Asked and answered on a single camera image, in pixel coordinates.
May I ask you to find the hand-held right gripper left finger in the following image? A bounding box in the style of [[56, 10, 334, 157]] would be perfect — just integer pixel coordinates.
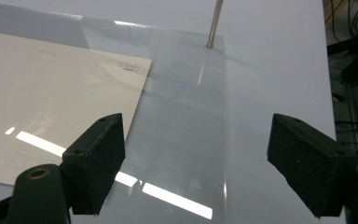
[[62, 112, 127, 217]]

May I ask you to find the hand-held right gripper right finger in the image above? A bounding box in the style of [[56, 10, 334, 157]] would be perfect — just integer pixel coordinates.
[[267, 113, 358, 218]]

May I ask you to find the postcard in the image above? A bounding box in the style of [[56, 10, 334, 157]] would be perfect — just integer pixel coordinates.
[[0, 29, 153, 187]]

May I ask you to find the black metal stand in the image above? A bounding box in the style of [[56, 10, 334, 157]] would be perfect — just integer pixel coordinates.
[[326, 29, 358, 85]]

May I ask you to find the white table sheet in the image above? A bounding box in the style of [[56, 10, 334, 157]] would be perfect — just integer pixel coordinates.
[[0, 0, 347, 224]]

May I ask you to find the white rectangular tray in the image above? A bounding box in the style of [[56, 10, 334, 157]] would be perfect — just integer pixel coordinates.
[[74, 0, 229, 224]]

